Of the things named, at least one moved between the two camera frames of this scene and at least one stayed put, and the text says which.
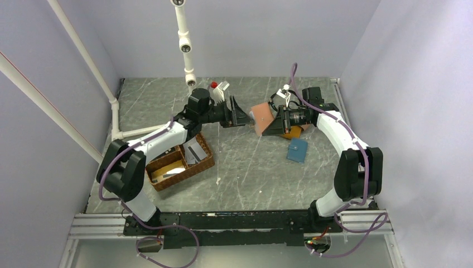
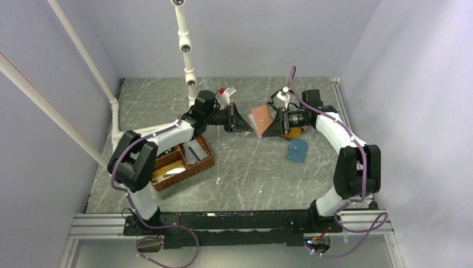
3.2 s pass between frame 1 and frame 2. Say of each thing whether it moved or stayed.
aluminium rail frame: stayed
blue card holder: stayed
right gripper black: stayed
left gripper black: moved
